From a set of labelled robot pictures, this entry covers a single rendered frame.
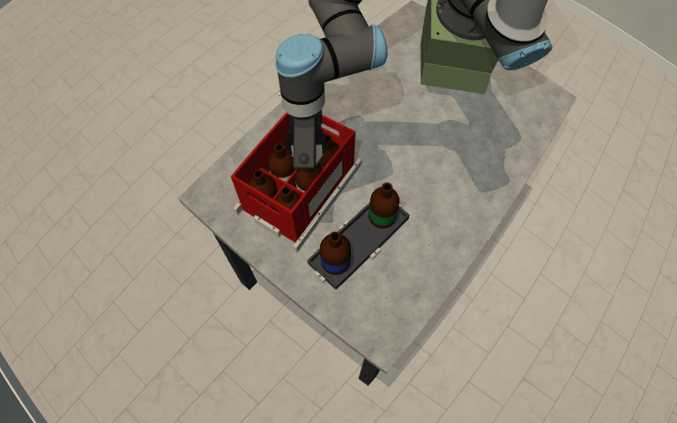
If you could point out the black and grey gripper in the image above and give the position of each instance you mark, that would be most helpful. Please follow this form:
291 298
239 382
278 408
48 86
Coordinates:
321 140

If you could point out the brown glass bottle with white label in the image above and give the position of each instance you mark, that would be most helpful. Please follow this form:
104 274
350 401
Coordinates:
304 177
281 163

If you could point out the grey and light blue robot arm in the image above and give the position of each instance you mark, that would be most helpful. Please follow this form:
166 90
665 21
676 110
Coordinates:
514 29

